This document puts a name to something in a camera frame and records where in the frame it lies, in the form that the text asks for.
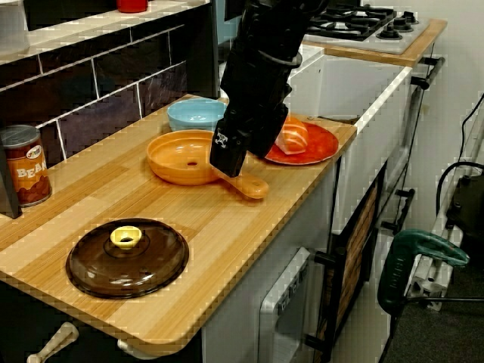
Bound green power drill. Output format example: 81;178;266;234
377;228;470;315

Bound grey toy stove top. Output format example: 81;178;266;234
302;3;432;54

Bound brown beans can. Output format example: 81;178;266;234
0;124;53;208

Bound black power box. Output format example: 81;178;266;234
445;173;484;258

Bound thick black cable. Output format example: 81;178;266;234
434;161;484;228

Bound dark grey upright panel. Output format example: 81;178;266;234
185;0;221;100

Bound orange toy frying pan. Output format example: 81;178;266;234
146;129;270;200

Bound red tomato sauce bottle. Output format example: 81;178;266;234
116;0;149;14

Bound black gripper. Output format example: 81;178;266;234
209;62;293;178

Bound white toy kitchen cabinet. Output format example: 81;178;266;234
200;160;341;363

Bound tiled backsplash shelf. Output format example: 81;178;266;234
0;0;213;220

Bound aluminium frame rail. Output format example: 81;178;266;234
406;90;484;312

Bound red plate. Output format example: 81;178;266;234
263;121;340;166

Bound white wooden peg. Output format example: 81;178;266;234
116;338;152;360
26;322;79;363

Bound black framed oven door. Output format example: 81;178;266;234
306;160;417;363

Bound white sink unit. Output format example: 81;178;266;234
285;45;413;234

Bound brown lid yellow knob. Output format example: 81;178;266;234
65;217;190;299

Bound grey toy dishwasher door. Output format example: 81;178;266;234
259;247;313;363

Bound white cup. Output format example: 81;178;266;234
0;0;30;54

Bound salmon sushi toy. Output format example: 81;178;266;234
274;115;309;155

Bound light blue bowl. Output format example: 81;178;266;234
166;98;229;133

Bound grey rail black brackets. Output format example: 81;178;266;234
410;55;446;92

